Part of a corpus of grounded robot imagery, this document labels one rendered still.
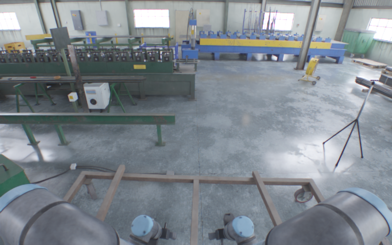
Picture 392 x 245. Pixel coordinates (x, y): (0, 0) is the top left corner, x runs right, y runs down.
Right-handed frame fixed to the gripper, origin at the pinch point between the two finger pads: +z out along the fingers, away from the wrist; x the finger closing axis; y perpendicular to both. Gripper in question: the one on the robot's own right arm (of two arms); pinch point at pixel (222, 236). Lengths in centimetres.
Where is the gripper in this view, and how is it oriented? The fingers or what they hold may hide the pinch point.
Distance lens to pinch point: 131.6
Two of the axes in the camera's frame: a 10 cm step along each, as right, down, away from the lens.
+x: 9.8, 0.3, 2.1
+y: 1.0, 8.0, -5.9
